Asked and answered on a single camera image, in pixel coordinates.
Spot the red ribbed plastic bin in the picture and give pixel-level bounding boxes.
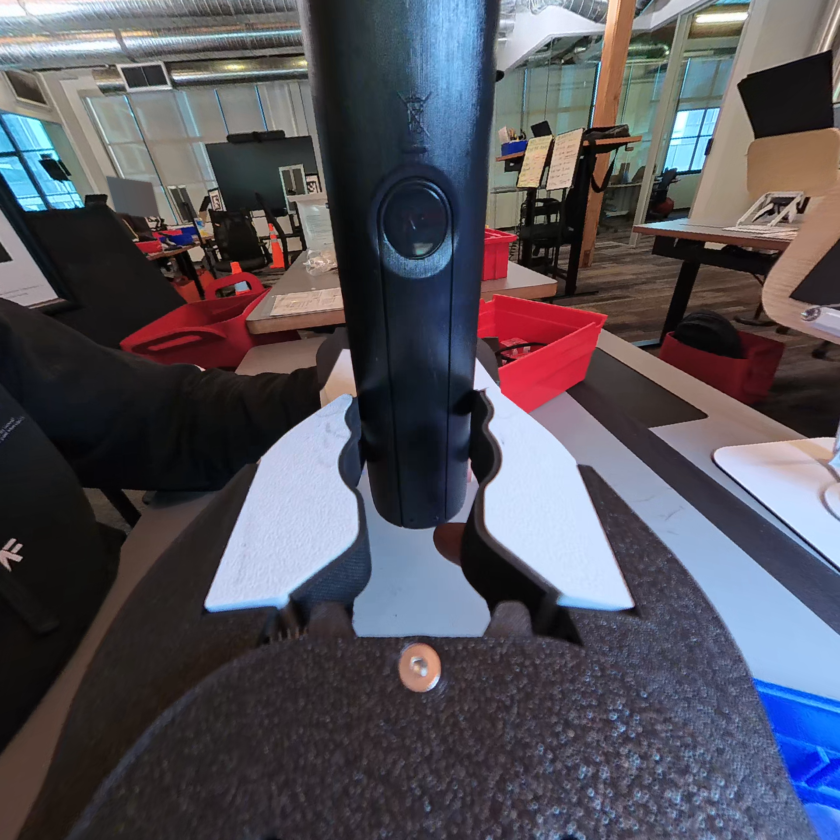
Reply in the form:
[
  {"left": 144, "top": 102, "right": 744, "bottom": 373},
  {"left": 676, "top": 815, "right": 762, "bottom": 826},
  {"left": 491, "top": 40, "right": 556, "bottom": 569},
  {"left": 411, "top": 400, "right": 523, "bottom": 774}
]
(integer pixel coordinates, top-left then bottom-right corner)
[{"left": 482, "top": 226, "right": 519, "bottom": 282}]

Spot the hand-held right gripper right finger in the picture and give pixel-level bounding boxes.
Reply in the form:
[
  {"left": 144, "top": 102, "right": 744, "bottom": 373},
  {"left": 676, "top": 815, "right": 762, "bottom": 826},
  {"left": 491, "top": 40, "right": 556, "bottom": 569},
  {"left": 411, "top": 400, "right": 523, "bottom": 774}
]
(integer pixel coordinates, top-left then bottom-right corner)
[{"left": 459, "top": 390, "right": 636, "bottom": 644}]

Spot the white flip chart board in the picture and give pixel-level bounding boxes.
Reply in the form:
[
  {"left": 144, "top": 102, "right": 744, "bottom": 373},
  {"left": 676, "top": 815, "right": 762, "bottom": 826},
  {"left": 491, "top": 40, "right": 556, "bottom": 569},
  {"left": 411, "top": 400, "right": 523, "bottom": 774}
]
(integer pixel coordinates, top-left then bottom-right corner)
[
  {"left": 546, "top": 128, "right": 585, "bottom": 191},
  {"left": 516, "top": 134, "right": 554, "bottom": 190}
]

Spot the clear plastic package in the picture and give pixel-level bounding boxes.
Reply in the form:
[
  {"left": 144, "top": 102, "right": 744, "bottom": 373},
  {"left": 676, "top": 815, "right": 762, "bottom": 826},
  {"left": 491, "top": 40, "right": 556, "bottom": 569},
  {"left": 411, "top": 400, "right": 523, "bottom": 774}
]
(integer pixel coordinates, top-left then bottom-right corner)
[{"left": 292, "top": 193, "right": 329, "bottom": 253}]

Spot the red tote with handles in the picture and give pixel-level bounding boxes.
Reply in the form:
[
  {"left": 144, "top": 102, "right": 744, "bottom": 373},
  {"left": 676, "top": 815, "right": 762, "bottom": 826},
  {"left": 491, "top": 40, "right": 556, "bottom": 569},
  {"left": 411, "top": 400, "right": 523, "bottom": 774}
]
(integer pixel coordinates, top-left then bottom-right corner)
[{"left": 121, "top": 272, "right": 299, "bottom": 368}]

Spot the silver round air duct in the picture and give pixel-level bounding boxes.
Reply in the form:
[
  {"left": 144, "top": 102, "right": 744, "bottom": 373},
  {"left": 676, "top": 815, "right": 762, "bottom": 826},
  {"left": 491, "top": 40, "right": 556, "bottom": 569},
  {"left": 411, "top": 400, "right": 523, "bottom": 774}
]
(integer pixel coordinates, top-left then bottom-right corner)
[{"left": 0, "top": 0, "right": 309, "bottom": 86}]

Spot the black-sleeved operator arm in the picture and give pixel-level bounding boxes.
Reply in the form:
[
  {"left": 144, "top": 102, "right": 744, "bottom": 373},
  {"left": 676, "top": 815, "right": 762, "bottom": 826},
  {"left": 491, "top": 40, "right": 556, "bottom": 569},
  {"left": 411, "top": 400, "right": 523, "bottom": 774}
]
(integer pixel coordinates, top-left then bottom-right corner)
[{"left": 0, "top": 384, "right": 129, "bottom": 752}]

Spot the black panel on white stand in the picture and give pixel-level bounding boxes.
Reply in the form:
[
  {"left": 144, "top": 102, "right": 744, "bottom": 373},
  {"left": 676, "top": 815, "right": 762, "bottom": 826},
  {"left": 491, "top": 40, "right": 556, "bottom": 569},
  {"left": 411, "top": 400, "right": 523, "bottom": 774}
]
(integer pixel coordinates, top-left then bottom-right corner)
[{"left": 714, "top": 190, "right": 840, "bottom": 568}]

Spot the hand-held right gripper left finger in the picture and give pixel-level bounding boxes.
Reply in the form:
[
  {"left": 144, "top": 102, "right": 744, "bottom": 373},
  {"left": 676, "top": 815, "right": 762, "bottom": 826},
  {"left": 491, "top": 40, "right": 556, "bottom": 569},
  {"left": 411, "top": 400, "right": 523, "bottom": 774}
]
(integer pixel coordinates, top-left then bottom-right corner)
[{"left": 203, "top": 394, "right": 374, "bottom": 641}]

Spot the black board panel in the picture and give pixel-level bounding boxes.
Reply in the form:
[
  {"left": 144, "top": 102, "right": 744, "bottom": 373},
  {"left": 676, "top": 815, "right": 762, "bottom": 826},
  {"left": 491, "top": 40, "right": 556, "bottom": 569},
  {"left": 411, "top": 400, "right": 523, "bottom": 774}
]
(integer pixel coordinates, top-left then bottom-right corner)
[{"left": 23, "top": 203, "right": 185, "bottom": 329}]

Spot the large black screen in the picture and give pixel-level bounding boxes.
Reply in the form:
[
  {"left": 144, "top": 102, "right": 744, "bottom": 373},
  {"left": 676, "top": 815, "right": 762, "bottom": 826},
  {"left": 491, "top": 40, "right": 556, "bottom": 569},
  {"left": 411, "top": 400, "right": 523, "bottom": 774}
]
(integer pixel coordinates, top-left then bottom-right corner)
[{"left": 205, "top": 131, "right": 319, "bottom": 211}]

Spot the red fabric bin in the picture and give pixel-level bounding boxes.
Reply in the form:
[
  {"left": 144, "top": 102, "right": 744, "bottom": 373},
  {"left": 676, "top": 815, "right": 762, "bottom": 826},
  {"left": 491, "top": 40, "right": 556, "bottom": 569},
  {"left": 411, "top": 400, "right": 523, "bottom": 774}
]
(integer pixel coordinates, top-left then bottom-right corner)
[{"left": 658, "top": 328, "right": 785, "bottom": 404}]

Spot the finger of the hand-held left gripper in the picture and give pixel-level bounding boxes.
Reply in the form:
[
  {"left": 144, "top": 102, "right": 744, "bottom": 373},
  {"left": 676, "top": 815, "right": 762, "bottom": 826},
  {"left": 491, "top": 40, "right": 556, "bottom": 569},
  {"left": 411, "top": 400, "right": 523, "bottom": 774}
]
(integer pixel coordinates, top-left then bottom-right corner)
[
  {"left": 322, "top": 349, "right": 359, "bottom": 409},
  {"left": 472, "top": 360, "right": 505, "bottom": 403}
]

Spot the black bag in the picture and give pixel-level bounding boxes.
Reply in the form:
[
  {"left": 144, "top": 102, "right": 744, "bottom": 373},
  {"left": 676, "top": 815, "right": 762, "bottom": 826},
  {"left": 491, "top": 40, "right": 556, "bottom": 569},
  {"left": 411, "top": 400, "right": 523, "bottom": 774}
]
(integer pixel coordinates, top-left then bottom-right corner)
[{"left": 674, "top": 310, "right": 744, "bottom": 358}]

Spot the white paper sheet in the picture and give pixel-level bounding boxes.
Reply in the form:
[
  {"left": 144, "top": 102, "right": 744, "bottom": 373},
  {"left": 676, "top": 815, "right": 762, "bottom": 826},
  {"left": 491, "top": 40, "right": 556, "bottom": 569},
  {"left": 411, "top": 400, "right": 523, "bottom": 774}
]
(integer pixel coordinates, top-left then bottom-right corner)
[{"left": 270, "top": 289, "right": 345, "bottom": 319}]

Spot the wooden pillar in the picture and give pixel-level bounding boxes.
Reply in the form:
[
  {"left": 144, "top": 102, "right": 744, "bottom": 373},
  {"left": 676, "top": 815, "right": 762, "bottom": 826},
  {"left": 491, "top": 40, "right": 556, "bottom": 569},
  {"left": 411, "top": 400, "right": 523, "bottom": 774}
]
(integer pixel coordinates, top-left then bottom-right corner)
[{"left": 581, "top": 0, "right": 637, "bottom": 266}]

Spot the black office chair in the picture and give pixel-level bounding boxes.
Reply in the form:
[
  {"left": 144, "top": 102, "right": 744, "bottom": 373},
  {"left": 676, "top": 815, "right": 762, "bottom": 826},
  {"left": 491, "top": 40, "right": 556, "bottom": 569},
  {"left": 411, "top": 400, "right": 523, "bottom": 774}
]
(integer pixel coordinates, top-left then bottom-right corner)
[{"left": 209, "top": 210, "right": 270, "bottom": 273}]

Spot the black remote control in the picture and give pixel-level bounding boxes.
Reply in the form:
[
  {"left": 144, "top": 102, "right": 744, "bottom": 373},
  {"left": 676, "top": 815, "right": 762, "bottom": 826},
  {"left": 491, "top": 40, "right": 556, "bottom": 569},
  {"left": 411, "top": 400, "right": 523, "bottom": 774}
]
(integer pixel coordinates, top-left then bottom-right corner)
[{"left": 298, "top": 0, "right": 505, "bottom": 529}]

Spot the blue plastic bin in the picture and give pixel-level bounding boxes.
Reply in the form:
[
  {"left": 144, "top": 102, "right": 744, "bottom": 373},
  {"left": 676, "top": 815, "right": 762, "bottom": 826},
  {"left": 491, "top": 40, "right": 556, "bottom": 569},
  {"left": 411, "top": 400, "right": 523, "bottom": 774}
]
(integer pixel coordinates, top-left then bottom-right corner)
[{"left": 753, "top": 679, "right": 840, "bottom": 840}]

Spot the black standing desk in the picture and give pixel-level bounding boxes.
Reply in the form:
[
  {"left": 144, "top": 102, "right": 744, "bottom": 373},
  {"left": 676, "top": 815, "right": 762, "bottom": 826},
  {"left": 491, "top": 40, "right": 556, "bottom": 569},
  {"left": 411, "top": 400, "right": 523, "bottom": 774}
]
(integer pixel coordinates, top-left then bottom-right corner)
[{"left": 495, "top": 125, "right": 644, "bottom": 296}]

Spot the black and beige panel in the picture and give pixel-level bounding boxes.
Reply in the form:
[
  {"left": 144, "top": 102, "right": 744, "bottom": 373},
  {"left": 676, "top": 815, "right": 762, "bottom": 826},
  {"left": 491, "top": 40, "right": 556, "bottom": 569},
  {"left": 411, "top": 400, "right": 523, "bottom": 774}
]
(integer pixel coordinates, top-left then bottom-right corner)
[{"left": 736, "top": 49, "right": 840, "bottom": 198}]

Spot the wooden top desk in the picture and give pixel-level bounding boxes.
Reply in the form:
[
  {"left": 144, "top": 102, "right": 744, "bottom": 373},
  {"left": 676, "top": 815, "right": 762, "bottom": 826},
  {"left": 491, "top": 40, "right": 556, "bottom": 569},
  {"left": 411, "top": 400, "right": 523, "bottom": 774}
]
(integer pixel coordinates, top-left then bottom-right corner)
[{"left": 633, "top": 220, "right": 798, "bottom": 345}]

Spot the black and white stand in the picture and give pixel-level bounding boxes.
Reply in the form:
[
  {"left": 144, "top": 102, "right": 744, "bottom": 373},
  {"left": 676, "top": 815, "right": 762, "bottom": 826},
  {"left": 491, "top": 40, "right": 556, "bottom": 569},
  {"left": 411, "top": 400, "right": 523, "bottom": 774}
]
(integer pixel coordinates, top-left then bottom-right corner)
[{"left": 736, "top": 192, "right": 808, "bottom": 227}]

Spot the red plastic tray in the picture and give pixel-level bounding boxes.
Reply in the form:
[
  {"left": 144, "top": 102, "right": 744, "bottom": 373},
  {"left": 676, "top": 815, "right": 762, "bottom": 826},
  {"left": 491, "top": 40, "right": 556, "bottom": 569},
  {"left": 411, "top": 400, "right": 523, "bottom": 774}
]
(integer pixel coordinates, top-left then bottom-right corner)
[{"left": 478, "top": 294, "right": 608, "bottom": 413}]

